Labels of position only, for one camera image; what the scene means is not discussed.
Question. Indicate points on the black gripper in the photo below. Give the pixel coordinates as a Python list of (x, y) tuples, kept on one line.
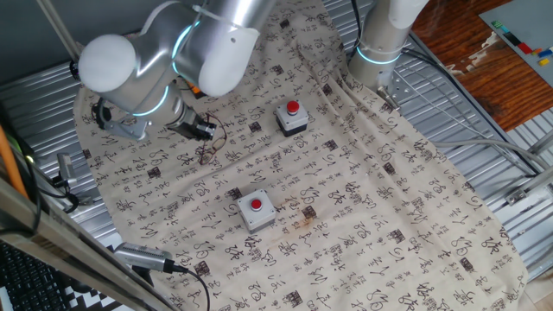
[(188, 125)]

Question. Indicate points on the brown thin-frame glasses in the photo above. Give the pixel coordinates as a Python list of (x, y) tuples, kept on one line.
[(216, 144)]

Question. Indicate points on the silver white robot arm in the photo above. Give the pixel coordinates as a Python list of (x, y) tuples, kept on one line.
[(129, 73)]

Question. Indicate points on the orange box red mushroom button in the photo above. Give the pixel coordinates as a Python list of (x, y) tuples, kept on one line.
[(196, 91)]

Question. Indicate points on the grey box flat red button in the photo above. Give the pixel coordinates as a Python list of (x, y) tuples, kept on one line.
[(249, 214)]

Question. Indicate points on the black pole clamp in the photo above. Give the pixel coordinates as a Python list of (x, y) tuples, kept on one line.
[(74, 71)]

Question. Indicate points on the beige calligraphy print tablecloth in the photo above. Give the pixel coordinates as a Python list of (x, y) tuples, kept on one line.
[(345, 194)]

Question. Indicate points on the grey metal pole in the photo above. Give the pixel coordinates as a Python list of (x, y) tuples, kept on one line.
[(60, 30)]

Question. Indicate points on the orange tube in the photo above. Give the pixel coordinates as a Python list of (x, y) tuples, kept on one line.
[(9, 160)]

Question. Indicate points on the black computer mouse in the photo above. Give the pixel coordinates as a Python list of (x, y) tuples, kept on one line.
[(80, 286)]

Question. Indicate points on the black white checkerboard sheet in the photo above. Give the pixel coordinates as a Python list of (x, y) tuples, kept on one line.
[(93, 300)]

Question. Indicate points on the silver base mounting plate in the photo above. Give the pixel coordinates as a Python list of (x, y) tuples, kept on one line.
[(402, 88)]

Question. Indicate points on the black keyboard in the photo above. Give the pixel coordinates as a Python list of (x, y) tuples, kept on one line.
[(30, 281)]

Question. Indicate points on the brown wooden table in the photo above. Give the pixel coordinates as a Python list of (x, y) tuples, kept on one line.
[(484, 73)]

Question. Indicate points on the black toy brick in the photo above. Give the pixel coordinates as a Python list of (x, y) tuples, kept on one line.
[(512, 39)]

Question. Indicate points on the red toy brick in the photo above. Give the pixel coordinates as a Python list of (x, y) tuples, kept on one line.
[(525, 48)]

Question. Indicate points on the grey flat board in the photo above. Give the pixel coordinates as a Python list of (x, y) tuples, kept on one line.
[(523, 21)]

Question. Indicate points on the yellow toy brick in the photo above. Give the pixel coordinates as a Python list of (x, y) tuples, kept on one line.
[(543, 61)]

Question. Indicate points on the blue toy brick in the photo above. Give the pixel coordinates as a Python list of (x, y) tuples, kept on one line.
[(545, 53)]

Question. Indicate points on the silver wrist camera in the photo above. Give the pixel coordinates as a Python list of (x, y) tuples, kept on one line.
[(125, 127)]

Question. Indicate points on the silver depth camera with mount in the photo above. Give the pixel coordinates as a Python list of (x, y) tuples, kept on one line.
[(142, 257)]

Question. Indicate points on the small grey camera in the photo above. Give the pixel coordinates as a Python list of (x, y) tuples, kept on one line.
[(66, 168)]

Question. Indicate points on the aluminium frame beam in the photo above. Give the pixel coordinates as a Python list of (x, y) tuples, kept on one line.
[(65, 246)]

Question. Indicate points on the aluminium corner bracket rail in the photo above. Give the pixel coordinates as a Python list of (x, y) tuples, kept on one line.
[(529, 185)]

